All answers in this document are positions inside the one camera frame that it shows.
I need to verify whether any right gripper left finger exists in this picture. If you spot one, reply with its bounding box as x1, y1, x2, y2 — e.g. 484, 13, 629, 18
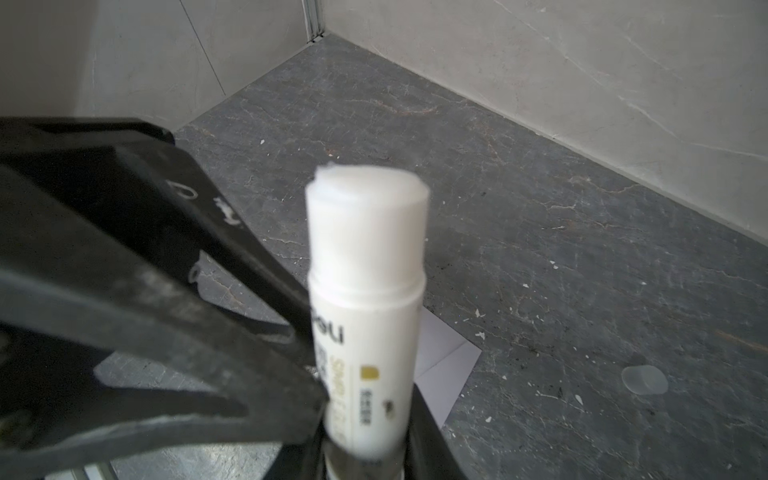
263, 426, 325, 480

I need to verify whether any white glue stick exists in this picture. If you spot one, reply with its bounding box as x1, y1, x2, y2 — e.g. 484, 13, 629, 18
306, 165, 430, 461

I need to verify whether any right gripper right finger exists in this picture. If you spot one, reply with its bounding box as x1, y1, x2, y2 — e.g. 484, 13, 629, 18
404, 385, 467, 480

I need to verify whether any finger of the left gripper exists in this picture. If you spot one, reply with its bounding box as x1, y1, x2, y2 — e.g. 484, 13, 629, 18
1, 117, 315, 366
1, 169, 327, 479

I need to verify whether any grey purple envelope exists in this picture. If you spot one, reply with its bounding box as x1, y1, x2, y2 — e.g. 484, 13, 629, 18
414, 308, 481, 428

